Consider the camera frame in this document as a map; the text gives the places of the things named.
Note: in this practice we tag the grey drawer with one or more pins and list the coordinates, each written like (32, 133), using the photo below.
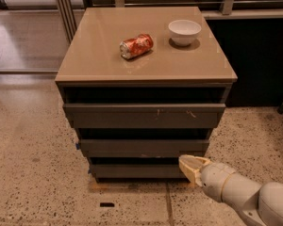
(145, 148)
(136, 171)
(143, 116)

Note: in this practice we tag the grey drawer cabinet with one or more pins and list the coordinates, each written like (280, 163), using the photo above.
(93, 72)

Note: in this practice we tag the blue tape piece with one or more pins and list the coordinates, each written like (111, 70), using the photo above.
(77, 145)

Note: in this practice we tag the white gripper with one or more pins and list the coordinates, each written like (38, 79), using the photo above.
(214, 179)

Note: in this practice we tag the grey top drawer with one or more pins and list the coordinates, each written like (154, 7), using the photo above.
(143, 116)

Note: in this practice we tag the black floor slot plate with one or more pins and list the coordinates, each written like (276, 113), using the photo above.
(107, 204)

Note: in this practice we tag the grey bottom drawer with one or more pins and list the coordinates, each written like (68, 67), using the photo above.
(136, 171)

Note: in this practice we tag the white ceramic bowl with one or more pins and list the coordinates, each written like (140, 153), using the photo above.
(184, 32)

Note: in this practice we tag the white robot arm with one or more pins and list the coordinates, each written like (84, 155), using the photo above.
(255, 204)

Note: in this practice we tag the crushed orange soda can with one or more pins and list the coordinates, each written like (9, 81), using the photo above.
(137, 46)

